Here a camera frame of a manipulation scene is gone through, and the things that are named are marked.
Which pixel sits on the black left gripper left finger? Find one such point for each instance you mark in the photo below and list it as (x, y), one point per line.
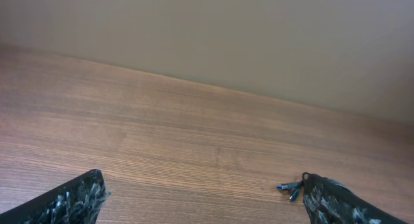
(77, 201)

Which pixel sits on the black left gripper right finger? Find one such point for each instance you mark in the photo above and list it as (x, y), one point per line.
(326, 201)

